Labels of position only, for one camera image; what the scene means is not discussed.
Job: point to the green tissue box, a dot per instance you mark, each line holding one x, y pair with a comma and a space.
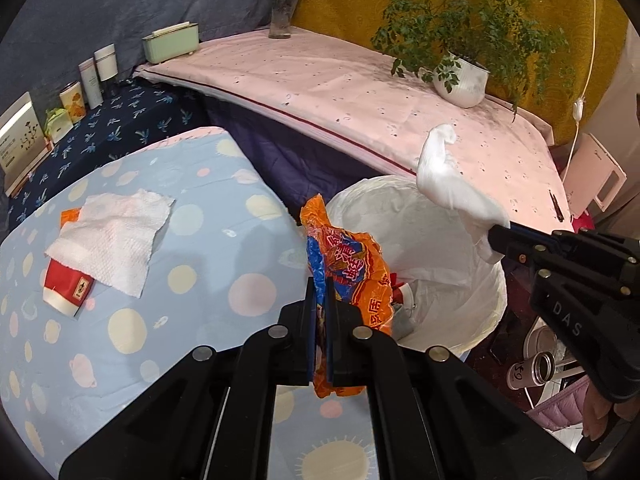
170, 47

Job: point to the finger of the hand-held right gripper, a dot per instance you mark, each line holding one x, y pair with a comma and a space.
565, 266
525, 235

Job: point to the person's right hand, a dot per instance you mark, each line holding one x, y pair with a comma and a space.
595, 415

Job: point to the yellow patterned cloth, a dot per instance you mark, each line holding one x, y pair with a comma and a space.
350, 5

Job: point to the small orange wrapper piece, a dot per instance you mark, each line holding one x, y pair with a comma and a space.
70, 216

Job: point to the red and white paper cup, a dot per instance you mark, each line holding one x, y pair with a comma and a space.
400, 285
62, 287

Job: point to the yellow printed tin can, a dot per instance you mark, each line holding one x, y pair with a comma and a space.
72, 102

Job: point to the white card box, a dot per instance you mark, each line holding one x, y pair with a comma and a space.
20, 145

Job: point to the blue dotted tablecloth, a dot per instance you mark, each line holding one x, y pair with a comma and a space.
200, 270

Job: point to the pink embroidered cloth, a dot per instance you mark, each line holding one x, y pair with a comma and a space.
325, 90

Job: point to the white printed cup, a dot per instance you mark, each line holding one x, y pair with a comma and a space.
520, 375

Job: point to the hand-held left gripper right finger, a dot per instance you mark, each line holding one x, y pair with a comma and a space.
345, 332

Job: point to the white flask with dark base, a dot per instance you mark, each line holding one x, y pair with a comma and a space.
106, 62

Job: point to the white tissue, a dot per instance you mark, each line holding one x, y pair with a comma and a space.
445, 180

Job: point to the orange snack wrapper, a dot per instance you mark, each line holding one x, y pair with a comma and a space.
345, 255

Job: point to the blue blanket backdrop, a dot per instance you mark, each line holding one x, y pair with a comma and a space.
125, 5

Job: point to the small green packet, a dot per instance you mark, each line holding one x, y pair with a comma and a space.
57, 127

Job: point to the glass vase with pink flowers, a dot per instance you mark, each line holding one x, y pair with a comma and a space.
280, 20

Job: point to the red cloth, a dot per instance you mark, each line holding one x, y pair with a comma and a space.
581, 221

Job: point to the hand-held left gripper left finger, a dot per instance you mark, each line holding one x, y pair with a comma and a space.
311, 330

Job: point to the trash bin with white liner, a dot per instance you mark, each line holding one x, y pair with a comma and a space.
440, 270

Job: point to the green plant in white pot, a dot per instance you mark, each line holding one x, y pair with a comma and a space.
462, 85

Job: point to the dark purple quilted cloth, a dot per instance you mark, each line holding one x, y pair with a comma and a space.
290, 160

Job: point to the metal can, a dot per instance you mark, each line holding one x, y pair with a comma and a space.
542, 365

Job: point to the navy leaf print cloth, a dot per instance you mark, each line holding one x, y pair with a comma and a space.
115, 125

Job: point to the pink quilted fabric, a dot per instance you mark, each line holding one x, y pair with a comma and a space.
560, 405

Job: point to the white paper towel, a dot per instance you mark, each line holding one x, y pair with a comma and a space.
115, 240

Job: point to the white tube bottle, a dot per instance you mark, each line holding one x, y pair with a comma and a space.
91, 85

